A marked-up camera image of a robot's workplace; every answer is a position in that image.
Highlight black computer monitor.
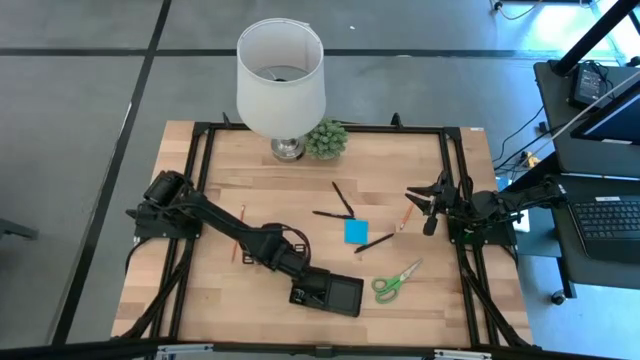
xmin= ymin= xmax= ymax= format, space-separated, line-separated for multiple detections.
xmin=569 ymin=79 xmax=640 ymax=147

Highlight green potted succulent plant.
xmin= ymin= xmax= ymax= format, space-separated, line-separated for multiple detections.
xmin=303 ymin=117 xmax=350 ymax=162

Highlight black overhead rig bar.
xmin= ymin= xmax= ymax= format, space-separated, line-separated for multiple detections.
xmin=0 ymin=337 xmax=640 ymax=360

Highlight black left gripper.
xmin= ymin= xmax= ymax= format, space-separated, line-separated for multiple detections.
xmin=273 ymin=245 xmax=332 ymax=299

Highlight orange pencil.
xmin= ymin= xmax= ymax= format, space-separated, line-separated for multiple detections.
xmin=398 ymin=203 xmax=415 ymax=232
xmin=230 ymin=203 xmax=247 ymax=264

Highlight black pen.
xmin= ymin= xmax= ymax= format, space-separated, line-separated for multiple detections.
xmin=312 ymin=209 xmax=354 ymax=221
xmin=331 ymin=180 xmax=357 ymax=219
xmin=353 ymin=232 xmax=396 ymax=255

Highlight grey furniture leg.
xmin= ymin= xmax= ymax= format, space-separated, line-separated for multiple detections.
xmin=0 ymin=217 xmax=40 ymax=242

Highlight black keyboard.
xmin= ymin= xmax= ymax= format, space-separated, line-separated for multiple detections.
xmin=568 ymin=194 xmax=640 ymax=265

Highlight black aluminium table frame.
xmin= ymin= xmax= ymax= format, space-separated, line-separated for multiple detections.
xmin=112 ymin=112 xmax=542 ymax=351

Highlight low black desk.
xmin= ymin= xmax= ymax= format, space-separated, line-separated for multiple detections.
xmin=499 ymin=172 xmax=640 ymax=292

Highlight silver table lamp white shade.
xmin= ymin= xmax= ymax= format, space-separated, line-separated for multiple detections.
xmin=235 ymin=17 xmax=327 ymax=162

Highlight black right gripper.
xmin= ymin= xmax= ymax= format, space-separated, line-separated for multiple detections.
xmin=405 ymin=169 xmax=471 ymax=237

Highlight black mesh desk organizer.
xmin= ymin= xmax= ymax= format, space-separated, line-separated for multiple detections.
xmin=288 ymin=268 xmax=365 ymax=319

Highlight black metal pole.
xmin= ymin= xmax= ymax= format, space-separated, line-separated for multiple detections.
xmin=551 ymin=0 xmax=640 ymax=77

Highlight small white box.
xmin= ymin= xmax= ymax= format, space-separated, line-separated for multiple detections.
xmin=509 ymin=208 xmax=531 ymax=234

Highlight blue sticky note pad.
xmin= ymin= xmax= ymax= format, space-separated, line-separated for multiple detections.
xmin=343 ymin=218 xmax=370 ymax=246

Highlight green handled scissors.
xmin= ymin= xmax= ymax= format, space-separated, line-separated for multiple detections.
xmin=371 ymin=257 xmax=424 ymax=305

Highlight black power adapter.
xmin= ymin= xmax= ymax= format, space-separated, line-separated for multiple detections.
xmin=571 ymin=62 xmax=610 ymax=109

